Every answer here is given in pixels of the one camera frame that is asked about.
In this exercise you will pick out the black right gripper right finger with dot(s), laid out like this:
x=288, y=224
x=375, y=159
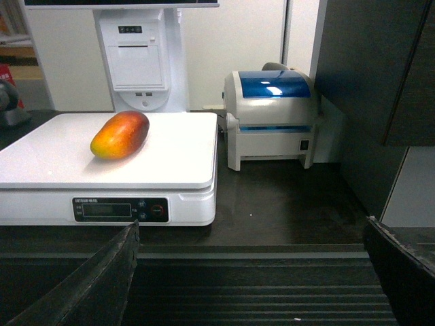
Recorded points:
x=406, y=273

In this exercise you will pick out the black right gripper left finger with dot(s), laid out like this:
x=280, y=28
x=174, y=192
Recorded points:
x=94, y=294

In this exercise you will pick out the dark red yellow mango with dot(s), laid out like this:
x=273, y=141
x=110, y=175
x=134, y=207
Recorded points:
x=121, y=136

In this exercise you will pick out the white checkout scale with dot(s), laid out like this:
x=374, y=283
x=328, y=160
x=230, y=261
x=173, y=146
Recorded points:
x=50, y=176

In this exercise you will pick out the grey round barcode scanner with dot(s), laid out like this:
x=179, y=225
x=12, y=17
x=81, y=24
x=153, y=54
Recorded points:
x=12, y=115

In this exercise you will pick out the white blue label printer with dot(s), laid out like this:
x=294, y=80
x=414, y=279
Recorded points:
x=270, y=115

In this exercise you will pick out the red fire extinguisher box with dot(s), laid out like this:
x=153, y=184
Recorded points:
x=7, y=75

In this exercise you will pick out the grey office chair back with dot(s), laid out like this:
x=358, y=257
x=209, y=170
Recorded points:
x=274, y=66

